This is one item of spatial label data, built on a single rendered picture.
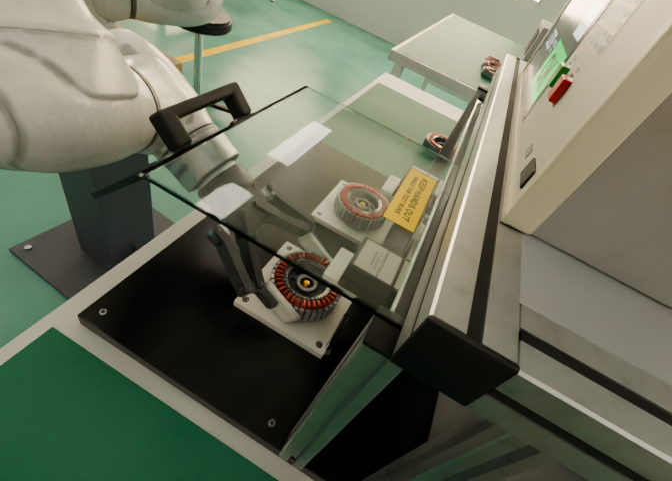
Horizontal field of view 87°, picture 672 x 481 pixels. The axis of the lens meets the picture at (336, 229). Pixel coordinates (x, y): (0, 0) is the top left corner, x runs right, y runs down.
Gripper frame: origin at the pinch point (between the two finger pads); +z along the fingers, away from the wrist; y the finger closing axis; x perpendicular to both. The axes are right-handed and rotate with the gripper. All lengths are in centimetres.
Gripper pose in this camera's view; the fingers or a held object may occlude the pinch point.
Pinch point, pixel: (305, 283)
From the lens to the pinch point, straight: 55.0
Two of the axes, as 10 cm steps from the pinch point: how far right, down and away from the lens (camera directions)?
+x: 6.8, -3.4, -6.5
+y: -4.2, 5.4, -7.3
